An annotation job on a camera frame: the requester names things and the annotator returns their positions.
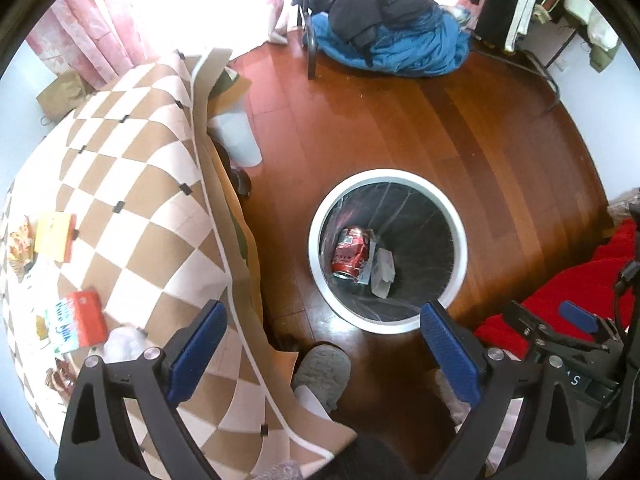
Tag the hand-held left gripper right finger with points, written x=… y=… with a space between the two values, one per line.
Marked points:
x=447 y=355

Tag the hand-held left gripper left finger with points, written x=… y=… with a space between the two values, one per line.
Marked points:
x=197 y=352

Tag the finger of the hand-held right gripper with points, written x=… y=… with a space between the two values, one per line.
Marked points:
x=520 y=319
x=580 y=316

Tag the white rimmed trash bin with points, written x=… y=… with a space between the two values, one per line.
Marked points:
x=425 y=220

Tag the red cloth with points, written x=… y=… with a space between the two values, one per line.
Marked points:
x=575 y=285

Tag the crumpled white plastic wrapper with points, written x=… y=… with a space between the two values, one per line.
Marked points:
x=124 y=342

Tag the white crumpled paper wrapper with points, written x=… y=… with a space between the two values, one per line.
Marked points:
x=384 y=270

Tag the red white carton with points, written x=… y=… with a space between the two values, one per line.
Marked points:
x=80 y=322

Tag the dark fuzzy cloth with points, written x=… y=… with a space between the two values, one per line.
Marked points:
x=380 y=460

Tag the grey slipper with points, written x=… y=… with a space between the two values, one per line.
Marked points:
x=322 y=367

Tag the crushed red soda can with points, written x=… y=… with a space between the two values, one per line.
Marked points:
x=351 y=252

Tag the brown snack wrapper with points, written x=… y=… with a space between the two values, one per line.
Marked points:
x=59 y=380

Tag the checkered brown white tablecloth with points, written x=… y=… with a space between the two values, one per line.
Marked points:
x=150 y=185

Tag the dark shoe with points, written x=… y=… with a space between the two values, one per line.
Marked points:
x=241 y=180

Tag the yellow orange packet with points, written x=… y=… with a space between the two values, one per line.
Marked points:
x=55 y=236

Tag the colourful snack wrapper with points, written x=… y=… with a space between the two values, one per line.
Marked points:
x=20 y=247

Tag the translucent white plastic container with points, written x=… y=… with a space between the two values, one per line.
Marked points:
x=237 y=137

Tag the black clothes rack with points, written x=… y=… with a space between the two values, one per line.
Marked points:
x=552 y=67

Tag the blue quilt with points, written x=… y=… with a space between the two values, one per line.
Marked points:
x=420 y=47

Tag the brown paper bag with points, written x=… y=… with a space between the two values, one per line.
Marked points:
x=62 y=94

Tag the dark clothes pile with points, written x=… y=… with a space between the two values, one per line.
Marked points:
x=365 y=5

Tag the pink curtain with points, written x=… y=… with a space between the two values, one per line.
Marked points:
x=90 y=15

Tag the black metal chair frame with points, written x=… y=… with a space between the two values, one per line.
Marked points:
x=312 y=55

